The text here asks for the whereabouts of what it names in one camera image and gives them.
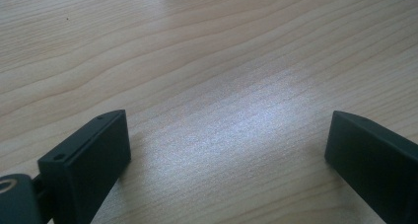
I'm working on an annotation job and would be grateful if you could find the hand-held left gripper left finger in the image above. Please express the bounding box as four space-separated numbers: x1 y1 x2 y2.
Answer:
36 109 132 224

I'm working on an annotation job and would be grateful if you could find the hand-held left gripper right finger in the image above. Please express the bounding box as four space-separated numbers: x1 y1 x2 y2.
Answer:
323 110 418 224

